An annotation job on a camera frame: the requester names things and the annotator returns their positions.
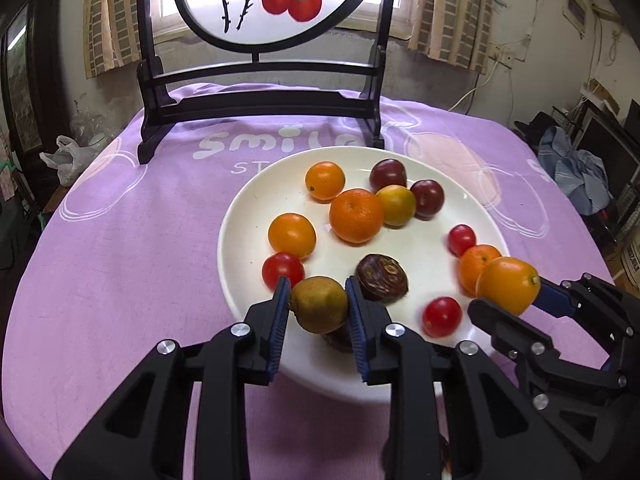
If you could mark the black-framed persimmon painting screen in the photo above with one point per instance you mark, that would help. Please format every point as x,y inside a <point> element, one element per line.
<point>260,110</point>

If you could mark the dark brown water chestnut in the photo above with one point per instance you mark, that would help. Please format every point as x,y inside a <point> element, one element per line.
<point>382,277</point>
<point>338,341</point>

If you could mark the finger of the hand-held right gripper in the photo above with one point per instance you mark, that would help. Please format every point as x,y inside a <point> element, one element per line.
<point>552,297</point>
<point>505,327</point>

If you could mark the dark wooden cabinet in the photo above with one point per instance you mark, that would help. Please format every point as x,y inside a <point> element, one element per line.
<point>20,75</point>

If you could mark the white wall socket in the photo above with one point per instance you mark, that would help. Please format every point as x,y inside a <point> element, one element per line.
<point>502,56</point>

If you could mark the red cherry tomato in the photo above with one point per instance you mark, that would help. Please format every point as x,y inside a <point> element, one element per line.
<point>442,316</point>
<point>283,269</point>
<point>461,240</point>

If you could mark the large bumpy mandarin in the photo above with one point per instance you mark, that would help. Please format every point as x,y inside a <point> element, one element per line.
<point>356,215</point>

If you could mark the yellow-orange citrus with stem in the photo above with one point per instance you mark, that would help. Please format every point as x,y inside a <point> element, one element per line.
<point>507,285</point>

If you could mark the beige brick-pattern curtain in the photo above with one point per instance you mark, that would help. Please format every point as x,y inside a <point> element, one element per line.
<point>110,15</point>
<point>455,10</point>

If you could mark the smooth round orange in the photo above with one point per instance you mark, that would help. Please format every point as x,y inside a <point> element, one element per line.
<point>291,235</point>

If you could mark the white sack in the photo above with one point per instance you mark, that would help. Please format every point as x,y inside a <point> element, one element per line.
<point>631,262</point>

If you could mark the white oval plate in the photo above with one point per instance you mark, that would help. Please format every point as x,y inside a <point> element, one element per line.
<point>250,210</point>

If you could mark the green-orange citrus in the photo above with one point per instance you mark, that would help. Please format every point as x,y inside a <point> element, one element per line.
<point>397,206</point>

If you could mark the black monitor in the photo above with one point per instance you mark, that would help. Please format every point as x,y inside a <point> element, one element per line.
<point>610,145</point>

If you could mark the blue cloth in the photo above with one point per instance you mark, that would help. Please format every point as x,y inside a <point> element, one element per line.
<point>575,170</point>

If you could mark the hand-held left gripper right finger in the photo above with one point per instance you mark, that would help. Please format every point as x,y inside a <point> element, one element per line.
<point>357,330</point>

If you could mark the orange mandarin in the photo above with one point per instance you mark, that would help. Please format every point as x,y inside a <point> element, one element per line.
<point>472,265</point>

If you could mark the yellow-green jujube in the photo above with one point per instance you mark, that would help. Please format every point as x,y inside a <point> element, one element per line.
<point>319,305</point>

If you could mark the dark purple plum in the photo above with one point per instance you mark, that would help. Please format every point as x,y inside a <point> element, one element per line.
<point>387,174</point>
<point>429,198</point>

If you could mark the small orange tangerine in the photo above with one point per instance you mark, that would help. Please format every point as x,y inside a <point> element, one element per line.
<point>325,181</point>

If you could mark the wall-mounted box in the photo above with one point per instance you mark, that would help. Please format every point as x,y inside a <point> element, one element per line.
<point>575,10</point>

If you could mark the white plastic bag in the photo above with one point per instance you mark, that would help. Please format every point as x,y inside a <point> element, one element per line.
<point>70,160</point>

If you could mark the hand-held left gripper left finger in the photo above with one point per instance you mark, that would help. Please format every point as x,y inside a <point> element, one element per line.
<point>280,330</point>

